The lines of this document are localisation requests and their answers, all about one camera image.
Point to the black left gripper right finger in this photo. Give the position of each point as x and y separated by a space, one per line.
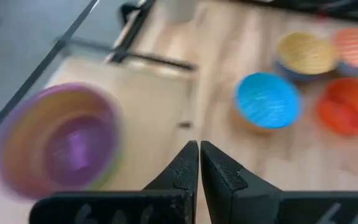
225 193

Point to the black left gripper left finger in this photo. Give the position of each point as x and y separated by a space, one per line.
179 177

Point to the blue-inside orange-outside patterned bowl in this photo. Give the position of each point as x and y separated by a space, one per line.
267 101

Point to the purple plastic bowl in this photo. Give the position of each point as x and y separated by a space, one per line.
76 152

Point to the orange plastic bowl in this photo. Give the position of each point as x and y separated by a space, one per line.
350 105

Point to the yellow-inside blue diamond-pattern bowl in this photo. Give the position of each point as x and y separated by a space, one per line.
306 53

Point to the orange-inside blue-outside patterned bowl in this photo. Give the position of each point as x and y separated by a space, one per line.
357 46

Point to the white plant pot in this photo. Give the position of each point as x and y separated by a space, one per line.
180 9

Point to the black aluminium table frame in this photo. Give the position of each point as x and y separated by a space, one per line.
132 34

